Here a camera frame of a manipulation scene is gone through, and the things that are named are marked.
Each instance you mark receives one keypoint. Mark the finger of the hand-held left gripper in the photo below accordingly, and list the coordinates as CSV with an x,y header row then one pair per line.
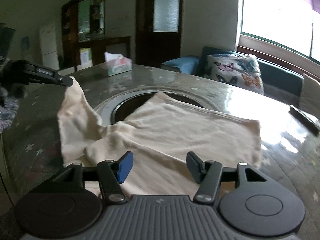
x,y
50,76

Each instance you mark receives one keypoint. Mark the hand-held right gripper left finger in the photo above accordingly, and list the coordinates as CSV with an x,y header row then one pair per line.
x,y
125,167

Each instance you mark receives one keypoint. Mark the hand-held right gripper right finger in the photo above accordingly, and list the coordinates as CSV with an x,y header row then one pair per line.
x,y
195,167

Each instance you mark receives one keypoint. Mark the cream shirt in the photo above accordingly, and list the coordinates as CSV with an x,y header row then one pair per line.
x,y
175,130

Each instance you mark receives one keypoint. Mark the person's left forearm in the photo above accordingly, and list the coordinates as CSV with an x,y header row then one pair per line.
x,y
8,110

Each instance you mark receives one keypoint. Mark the white refrigerator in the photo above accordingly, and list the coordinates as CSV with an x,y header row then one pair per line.
x,y
48,45

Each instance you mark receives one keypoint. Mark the dark wooden cabinet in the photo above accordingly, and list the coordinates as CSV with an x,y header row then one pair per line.
x,y
72,50

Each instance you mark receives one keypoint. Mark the round black induction cooktop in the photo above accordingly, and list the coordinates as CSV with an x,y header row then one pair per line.
x,y
125,110

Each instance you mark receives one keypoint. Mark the tissue box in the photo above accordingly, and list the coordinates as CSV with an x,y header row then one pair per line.
x,y
117,66

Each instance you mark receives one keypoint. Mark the dark door with frosted glass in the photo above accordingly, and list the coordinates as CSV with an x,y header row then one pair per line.
x,y
145,42

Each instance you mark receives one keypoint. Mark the butterfly print pillow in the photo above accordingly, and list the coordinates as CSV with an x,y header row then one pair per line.
x,y
232,72

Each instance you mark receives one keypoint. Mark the blue cushion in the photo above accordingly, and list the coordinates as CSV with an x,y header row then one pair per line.
x,y
182,63

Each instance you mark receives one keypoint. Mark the black remote control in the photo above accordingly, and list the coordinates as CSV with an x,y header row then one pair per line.
x,y
303,117

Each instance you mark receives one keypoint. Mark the teal sofa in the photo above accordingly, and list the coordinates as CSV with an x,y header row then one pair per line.
x,y
277,76

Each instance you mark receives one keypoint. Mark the beige pillow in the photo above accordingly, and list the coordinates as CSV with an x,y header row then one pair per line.
x,y
310,93

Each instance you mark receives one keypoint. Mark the window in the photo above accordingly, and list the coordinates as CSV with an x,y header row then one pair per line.
x,y
275,17

